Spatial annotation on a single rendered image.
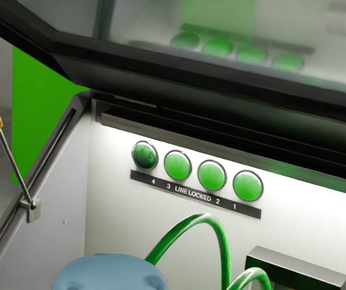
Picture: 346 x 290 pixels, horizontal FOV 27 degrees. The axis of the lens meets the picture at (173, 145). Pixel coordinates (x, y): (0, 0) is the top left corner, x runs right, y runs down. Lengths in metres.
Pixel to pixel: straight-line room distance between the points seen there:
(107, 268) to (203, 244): 0.69
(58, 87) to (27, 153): 0.46
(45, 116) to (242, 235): 2.90
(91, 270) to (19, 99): 3.58
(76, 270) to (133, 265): 0.04
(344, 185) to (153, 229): 0.35
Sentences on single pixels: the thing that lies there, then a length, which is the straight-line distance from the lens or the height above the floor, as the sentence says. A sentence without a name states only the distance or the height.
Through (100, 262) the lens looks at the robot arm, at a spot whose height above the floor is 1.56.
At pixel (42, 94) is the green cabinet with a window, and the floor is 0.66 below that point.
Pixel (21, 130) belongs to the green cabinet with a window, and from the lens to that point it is 4.07.
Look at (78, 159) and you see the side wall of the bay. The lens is 1.19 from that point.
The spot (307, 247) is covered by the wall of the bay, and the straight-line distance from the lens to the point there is 1.08.
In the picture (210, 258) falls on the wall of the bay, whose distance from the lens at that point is 1.15.
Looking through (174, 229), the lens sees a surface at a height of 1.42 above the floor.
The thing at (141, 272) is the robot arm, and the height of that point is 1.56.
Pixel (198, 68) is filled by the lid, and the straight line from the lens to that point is 0.88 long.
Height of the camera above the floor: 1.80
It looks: 20 degrees down
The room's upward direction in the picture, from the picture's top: 5 degrees clockwise
